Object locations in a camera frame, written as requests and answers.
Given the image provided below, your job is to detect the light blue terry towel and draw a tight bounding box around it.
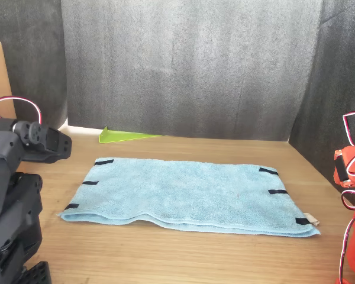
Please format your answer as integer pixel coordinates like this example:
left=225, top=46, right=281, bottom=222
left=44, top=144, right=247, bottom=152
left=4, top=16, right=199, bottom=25
left=57, top=157, right=321, bottom=238

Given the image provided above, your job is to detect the light grey felt sheet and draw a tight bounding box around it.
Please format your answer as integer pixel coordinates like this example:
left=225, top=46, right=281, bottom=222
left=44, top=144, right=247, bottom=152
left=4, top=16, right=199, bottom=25
left=60, top=0, right=325, bottom=141

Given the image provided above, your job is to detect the dark grey felt sheet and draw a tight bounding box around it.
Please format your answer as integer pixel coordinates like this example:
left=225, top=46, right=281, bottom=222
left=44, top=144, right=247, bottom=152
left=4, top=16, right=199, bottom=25
left=0, top=0, right=68, bottom=130
left=288, top=0, right=355, bottom=208

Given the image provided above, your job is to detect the red white black arm wire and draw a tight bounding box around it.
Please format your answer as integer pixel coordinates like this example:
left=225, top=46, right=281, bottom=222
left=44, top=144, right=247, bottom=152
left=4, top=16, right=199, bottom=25
left=0, top=96, right=43, bottom=125

